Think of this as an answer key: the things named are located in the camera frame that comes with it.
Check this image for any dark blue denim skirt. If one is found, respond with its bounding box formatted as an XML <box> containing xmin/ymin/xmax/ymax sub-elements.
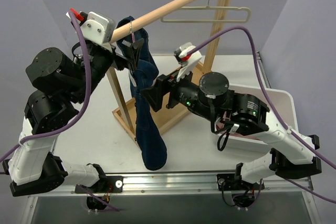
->
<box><xmin>117</xmin><ymin>28</ymin><xmax>167</xmax><ymax>170</ymax></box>

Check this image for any pink hanger with metal hook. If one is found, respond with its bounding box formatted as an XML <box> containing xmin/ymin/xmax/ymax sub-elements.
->
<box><xmin>129</xmin><ymin>20</ymin><xmax>136</xmax><ymax>43</ymax></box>

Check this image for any pink pleated skirt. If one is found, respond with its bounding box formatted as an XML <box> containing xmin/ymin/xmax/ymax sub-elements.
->
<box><xmin>214</xmin><ymin>112</ymin><xmax>259</xmax><ymax>141</ymax></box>

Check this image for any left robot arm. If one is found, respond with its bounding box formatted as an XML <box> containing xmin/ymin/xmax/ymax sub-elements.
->
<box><xmin>2</xmin><ymin>47</ymin><xmax>110</xmax><ymax>197</ymax></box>

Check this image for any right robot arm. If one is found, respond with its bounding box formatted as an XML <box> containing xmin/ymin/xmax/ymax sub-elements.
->
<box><xmin>141</xmin><ymin>72</ymin><xmax>322</xmax><ymax>190</ymax></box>

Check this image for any white plastic basket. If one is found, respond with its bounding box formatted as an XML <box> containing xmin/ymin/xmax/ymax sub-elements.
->
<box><xmin>226</xmin><ymin>84</ymin><xmax>298</xmax><ymax>152</ymax></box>

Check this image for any wooden clothes rack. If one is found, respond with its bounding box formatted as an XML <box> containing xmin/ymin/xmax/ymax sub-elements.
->
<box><xmin>107</xmin><ymin>0</ymin><xmax>230</xmax><ymax>141</ymax></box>

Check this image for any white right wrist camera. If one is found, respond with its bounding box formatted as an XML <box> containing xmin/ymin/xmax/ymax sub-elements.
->
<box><xmin>174</xmin><ymin>42</ymin><xmax>202</xmax><ymax>82</ymax></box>

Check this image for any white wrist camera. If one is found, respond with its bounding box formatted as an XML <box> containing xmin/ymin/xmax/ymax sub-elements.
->
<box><xmin>66</xmin><ymin>8</ymin><xmax>116</xmax><ymax>52</ymax></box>
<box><xmin>174</xmin><ymin>42</ymin><xmax>202</xmax><ymax>82</ymax></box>

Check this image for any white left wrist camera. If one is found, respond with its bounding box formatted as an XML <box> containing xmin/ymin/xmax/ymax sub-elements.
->
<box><xmin>66</xmin><ymin>8</ymin><xmax>116</xmax><ymax>52</ymax></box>

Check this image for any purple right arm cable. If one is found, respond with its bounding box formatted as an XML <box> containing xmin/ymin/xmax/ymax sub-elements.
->
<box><xmin>187</xmin><ymin>26</ymin><xmax>336</xmax><ymax>205</ymax></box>

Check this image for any aluminium mounting rail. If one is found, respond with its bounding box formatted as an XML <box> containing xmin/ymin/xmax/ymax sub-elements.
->
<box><xmin>32</xmin><ymin>171</ymin><xmax>302</xmax><ymax>197</ymax></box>

